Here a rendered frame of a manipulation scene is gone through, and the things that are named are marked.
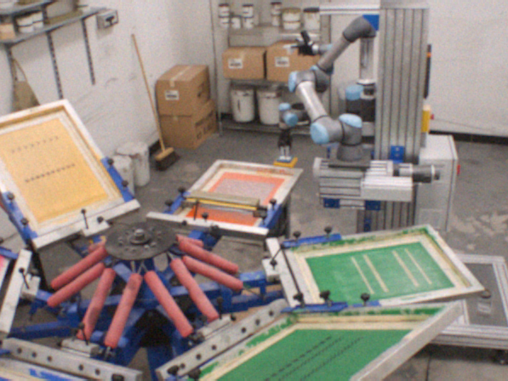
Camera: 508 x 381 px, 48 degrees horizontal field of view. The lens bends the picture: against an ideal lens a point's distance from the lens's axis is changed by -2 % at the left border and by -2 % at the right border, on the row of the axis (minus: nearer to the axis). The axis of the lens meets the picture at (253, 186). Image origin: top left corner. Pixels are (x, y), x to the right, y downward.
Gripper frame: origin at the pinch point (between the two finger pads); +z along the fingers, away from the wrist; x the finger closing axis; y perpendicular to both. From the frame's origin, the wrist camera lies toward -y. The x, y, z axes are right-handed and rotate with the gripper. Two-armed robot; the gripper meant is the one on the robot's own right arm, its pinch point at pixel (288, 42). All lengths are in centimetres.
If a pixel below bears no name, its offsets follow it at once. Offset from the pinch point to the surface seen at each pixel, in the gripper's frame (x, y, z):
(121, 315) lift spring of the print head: -217, 22, -64
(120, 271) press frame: -187, 41, -24
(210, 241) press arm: -134, 59, -31
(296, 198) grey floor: 56, 177, 50
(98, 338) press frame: -225, 33, -54
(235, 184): -81, 62, -6
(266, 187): -73, 63, -25
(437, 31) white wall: 265, 85, 0
